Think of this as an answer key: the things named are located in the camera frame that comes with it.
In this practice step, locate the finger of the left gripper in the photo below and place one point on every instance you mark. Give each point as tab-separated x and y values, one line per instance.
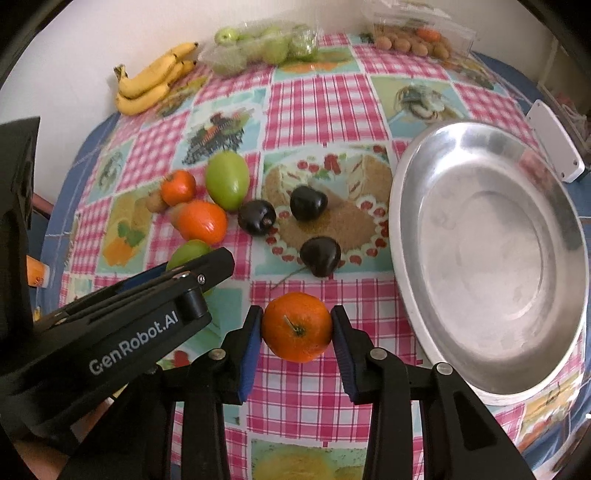
143	277

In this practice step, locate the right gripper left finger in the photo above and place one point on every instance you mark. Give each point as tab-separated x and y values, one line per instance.
222	376

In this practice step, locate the clear box of brown fruits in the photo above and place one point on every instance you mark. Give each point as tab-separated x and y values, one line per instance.
415	28

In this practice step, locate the small brown kiwi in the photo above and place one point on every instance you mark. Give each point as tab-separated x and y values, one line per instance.
154	202

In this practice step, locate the large orange tangerine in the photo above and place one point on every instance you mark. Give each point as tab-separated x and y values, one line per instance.
199	220

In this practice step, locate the small orange tangerine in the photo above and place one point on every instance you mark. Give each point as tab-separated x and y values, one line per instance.
178	187

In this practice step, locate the orange cup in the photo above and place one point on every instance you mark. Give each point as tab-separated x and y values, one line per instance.
38	273

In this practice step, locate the blue tablecloth underneath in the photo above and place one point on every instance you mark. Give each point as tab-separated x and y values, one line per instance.
338	125

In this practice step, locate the dark cherry left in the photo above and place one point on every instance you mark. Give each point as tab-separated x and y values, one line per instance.
256	217

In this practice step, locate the dark cherry with stem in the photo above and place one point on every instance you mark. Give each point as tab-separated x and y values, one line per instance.
320	256

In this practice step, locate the dark cherry middle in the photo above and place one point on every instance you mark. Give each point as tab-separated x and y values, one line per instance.
307	204

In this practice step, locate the pink checkered tablecloth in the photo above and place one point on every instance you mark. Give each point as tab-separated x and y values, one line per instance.
322	141

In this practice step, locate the yellow banana bunch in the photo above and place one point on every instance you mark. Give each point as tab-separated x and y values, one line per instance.
141	92

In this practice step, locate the large silver metal bowl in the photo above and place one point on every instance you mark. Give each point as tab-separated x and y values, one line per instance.
490	258

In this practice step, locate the plastic bag of green plums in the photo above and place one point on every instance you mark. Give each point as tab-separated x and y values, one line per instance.
236	48

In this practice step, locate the white rectangular device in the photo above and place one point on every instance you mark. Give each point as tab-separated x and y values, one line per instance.
558	145

